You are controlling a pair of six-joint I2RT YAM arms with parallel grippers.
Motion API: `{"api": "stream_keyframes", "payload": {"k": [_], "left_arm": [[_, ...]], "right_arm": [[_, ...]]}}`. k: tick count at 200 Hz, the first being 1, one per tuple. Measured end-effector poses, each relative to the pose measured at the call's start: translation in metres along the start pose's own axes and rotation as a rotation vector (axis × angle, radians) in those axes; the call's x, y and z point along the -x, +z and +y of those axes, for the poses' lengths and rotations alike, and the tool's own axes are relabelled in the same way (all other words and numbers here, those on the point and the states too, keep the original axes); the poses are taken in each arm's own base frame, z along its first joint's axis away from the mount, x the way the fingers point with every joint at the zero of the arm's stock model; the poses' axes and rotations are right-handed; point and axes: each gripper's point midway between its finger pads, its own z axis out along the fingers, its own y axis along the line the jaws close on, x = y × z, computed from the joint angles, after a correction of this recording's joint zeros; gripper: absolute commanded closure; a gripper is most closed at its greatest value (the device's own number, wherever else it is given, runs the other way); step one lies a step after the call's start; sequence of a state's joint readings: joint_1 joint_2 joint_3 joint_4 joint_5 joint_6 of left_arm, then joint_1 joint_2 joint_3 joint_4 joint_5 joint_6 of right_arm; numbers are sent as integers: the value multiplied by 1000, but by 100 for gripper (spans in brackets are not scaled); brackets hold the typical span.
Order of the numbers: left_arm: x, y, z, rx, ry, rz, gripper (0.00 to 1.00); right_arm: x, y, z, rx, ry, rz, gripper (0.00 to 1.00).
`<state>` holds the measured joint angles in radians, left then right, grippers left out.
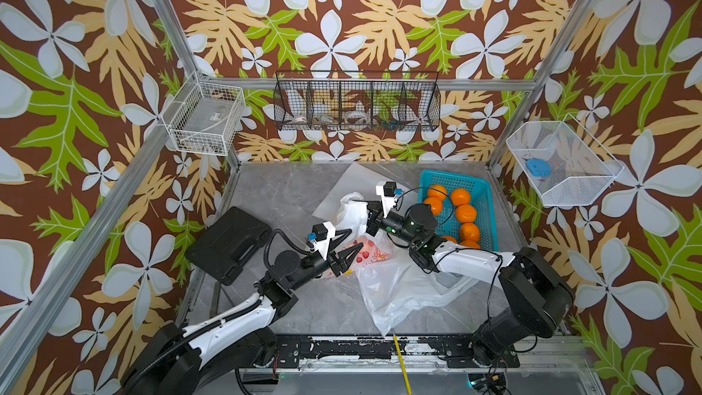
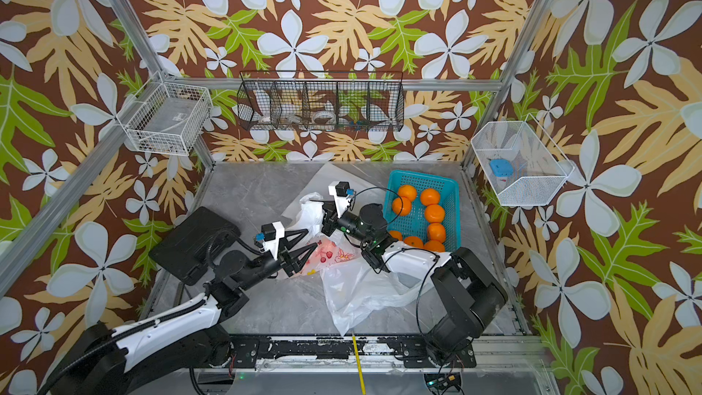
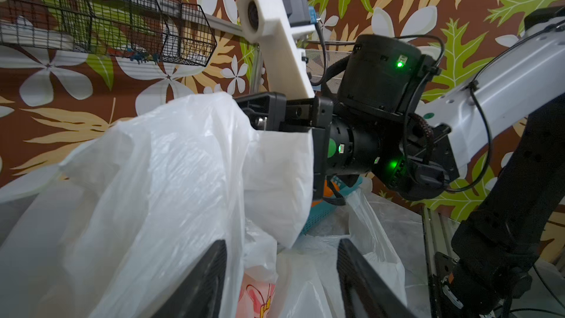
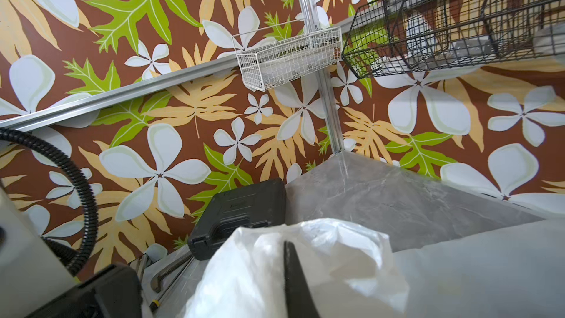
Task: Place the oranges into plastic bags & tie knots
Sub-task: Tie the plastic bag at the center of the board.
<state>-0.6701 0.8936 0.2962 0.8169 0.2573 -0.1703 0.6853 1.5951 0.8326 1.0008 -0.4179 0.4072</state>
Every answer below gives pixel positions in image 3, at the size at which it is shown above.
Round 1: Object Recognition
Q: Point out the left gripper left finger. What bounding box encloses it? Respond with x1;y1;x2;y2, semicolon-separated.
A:
154;240;227;318

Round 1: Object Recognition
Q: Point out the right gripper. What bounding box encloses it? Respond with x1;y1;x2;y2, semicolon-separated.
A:
235;92;333;199

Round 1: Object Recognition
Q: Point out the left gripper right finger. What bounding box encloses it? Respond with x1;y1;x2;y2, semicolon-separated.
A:
336;238;413;318

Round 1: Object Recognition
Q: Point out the teal plastic basket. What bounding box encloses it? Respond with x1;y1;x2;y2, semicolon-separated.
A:
300;176;363;235

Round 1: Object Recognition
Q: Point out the printed white plastic bag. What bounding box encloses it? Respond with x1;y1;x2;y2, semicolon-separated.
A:
1;93;313;317

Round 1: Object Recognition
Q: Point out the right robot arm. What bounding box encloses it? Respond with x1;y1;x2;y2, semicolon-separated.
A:
237;7;564;317

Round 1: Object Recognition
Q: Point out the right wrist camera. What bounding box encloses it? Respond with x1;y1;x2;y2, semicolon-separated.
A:
236;0;316;100

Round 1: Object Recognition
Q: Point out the black wire basket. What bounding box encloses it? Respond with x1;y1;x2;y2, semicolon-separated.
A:
1;0;217;66

